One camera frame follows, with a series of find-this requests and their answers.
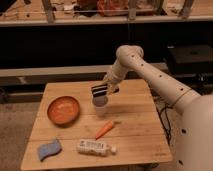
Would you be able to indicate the orange carrot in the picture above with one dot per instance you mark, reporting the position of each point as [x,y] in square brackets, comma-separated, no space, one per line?
[107,127]

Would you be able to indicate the long wooden bench shelf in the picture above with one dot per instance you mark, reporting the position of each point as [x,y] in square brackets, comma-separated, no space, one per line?
[27,76]

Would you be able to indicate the orange bowl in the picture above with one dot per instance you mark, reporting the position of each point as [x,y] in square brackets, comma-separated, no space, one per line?
[63,110]

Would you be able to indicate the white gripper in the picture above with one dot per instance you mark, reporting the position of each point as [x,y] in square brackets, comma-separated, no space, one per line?
[111,87]

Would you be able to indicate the blue sponge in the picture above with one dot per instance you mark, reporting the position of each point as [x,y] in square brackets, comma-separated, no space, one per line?
[49,149]

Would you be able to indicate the black box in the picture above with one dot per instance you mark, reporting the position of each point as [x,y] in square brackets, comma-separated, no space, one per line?
[190,59]

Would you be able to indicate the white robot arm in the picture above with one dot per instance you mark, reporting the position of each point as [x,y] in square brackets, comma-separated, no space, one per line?
[196,132]

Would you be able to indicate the wooden table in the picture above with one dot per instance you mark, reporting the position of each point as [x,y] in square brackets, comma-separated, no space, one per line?
[137,134]

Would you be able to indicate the white plastic bottle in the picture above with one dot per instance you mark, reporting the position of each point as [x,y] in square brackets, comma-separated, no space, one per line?
[92,147]

